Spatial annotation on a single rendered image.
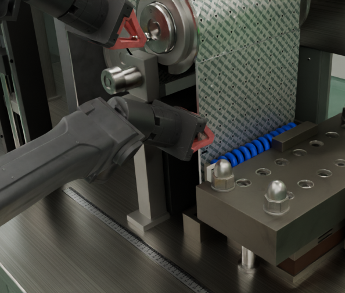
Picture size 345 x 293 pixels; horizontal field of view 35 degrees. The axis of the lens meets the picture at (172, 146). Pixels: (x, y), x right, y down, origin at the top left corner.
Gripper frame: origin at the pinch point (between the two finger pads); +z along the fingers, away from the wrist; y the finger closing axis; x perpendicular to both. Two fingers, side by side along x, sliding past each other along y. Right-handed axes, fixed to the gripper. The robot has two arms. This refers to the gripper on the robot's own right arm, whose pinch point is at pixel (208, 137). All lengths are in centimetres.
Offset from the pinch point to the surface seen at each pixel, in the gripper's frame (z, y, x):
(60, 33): -6.1, -41.5, 7.3
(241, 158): 5.5, 3.6, -1.6
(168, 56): -9.4, -4.6, 10.1
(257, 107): 9.1, 0.3, 6.8
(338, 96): 270, -136, 23
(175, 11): -12.9, -2.6, 16.3
